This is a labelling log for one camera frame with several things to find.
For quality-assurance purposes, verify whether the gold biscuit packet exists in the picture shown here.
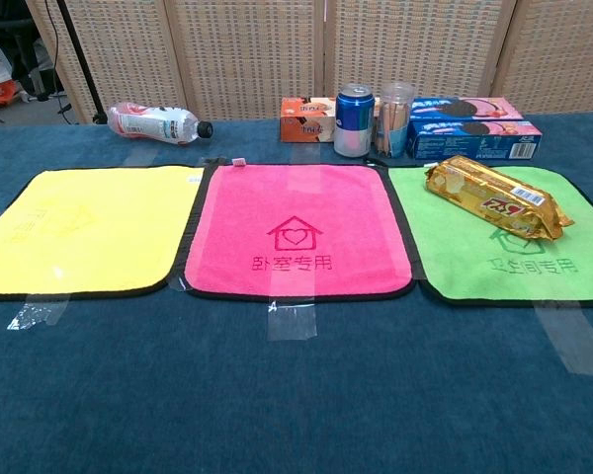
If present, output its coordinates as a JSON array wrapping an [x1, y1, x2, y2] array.
[[424, 154, 576, 243]]

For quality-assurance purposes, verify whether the pink cloth with house print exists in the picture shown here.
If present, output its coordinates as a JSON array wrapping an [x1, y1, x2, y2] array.
[[172, 161, 417, 301]]

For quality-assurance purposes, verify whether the orange snack box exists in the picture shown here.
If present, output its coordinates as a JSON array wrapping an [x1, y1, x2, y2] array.
[[279, 96, 382, 144]]

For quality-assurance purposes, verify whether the blue and silver drink can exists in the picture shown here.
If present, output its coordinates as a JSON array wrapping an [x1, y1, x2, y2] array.
[[333, 82, 376, 159]]

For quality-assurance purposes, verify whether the blue table cloth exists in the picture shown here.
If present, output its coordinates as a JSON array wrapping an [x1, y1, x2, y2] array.
[[0, 111, 593, 474]]

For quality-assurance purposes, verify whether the clear jar of biscuit sticks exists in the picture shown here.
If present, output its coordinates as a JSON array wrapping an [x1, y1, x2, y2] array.
[[374, 81, 417, 160]]

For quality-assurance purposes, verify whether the green cloth with house print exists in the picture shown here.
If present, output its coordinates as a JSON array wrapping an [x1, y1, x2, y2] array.
[[385, 165, 593, 308]]

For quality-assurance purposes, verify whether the clear bottle with pink drink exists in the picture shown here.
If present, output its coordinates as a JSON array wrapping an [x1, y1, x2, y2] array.
[[107, 102, 214, 148]]

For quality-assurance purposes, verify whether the woven folding screen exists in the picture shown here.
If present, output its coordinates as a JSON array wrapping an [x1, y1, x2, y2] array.
[[25, 0, 593, 124]]

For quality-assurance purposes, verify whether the blue and pink cookie box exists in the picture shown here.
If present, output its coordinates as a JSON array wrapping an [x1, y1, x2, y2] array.
[[409, 96, 526, 122], [405, 119, 545, 161]]

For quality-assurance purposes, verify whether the yellow cloth with black border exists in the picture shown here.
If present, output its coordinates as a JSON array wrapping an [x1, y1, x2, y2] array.
[[0, 164, 207, 302]]

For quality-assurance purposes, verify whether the black tripod stand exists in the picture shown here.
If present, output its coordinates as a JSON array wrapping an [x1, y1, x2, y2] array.
[[54, 0, 109, 125]]

